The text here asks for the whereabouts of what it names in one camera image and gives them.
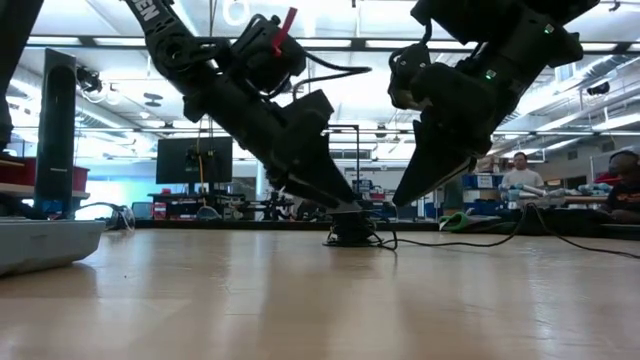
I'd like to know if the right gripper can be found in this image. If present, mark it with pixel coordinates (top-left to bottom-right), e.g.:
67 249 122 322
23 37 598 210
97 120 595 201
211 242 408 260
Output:
392 64 521 208

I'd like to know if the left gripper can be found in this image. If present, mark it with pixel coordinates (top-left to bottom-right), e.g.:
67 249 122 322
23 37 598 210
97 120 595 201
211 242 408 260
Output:
264 89 364 214

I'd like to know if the black cord spool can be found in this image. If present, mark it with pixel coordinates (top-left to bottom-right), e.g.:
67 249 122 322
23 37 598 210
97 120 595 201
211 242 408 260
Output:
322 209 381 248

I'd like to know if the thin black cord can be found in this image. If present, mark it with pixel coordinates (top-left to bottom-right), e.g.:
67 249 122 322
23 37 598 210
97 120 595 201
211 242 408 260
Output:
324 202 640 260

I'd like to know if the blue storage bin row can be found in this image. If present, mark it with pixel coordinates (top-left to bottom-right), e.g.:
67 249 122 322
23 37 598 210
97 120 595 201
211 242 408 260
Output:
462 199 504 217

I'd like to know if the grey green work glove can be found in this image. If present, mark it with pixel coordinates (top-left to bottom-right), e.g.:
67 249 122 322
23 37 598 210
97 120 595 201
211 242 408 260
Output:
438 209 474 233

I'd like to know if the black tripod rig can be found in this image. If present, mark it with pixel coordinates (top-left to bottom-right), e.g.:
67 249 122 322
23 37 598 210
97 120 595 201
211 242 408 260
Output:
234 189 296 222

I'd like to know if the person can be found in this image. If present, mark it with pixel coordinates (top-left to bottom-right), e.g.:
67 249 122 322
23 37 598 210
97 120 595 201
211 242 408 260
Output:
499 152 546 201
594 149 640 225

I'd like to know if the black overhead beam with lights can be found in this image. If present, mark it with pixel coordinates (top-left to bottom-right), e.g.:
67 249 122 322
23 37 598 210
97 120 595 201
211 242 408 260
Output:
24 34 640 55

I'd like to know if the ceiling air vent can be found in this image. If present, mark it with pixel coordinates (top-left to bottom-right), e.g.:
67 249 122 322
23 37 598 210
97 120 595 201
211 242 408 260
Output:
554 62 578 85

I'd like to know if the black equipment desk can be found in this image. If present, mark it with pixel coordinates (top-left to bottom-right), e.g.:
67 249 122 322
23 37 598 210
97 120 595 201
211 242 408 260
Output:
148 192 246 221

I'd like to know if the black monitor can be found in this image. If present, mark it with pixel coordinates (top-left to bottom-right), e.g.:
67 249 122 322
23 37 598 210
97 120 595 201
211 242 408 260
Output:
155 137 234 185

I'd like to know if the red plastic bin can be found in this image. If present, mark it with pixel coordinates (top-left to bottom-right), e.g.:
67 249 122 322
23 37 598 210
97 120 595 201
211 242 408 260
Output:
72 164 91 194
0 157 39 187

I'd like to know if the grey plastic tray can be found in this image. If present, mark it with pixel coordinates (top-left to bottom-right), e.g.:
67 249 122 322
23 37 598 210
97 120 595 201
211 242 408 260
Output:
0 219 107 277

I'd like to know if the wooden shelf board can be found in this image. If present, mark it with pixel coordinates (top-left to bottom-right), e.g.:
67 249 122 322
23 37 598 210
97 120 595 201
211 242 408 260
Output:
0 182 91 201

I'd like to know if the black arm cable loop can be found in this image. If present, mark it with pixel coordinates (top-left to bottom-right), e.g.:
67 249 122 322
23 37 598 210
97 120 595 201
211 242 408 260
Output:
292 49 374 101
388 19 434 69

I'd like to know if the red strap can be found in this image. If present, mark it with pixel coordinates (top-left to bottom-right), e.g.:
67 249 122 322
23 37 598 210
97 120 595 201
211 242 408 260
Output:
272 7 299 57

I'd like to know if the white ring light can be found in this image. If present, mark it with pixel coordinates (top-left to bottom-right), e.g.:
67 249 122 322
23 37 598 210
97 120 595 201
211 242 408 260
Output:
222 0 250 27

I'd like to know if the grey looped cable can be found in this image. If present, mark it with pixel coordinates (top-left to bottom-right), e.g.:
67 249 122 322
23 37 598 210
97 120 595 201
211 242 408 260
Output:
74 202 136 232

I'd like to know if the black ceiling camera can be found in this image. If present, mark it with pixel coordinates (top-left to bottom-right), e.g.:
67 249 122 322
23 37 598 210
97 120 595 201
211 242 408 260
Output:
76 65 104 95

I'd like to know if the black upright frame post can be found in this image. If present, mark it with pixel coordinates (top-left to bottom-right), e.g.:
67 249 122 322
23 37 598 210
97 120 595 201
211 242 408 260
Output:
34 48 77 221

